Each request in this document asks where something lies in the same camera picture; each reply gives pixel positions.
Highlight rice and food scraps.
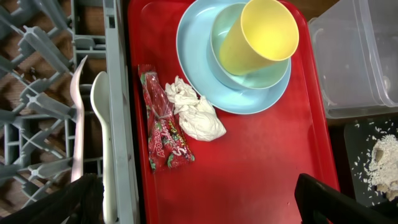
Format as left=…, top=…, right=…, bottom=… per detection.
left=351, top=120, right=397, bottom=205

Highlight grey dishwasher rack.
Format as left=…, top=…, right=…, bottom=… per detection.
left=1, top=1, right=141, bottom=223

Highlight red strawberry snack wrapper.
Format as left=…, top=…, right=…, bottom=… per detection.
left=138, top=64, right=195, bottom=172

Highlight light blue bowl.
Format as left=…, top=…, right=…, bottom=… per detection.
left=207, top=2, right=291, bottom=90

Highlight white napkin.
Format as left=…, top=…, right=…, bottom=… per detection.
left=165, top=76, right=226, bottom=142

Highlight clear plastic bin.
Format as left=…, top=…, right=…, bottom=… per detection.
left=308, top=0, right=397, bottom=119

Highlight white plastic spoon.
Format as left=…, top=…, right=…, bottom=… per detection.
left=90, top=72, right=118, bottom=223

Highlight yellow plastic cup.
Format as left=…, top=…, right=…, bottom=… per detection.
left=219, top=0, right=300, bottom=75

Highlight light blue plate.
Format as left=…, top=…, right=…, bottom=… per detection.
left=176, top=1, right=292, bottom=114

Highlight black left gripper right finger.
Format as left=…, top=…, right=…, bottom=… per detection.
left=295, top=174, right=397, bottom=224

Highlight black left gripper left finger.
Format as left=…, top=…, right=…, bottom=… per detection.
left=1, top=174, right=104, bottom=224

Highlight red plastic tray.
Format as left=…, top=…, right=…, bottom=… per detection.
left=127, top=1, right=339, bottom=223

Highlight black waste tray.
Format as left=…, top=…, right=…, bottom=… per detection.
left=328, top=116, right=397, bottom=207

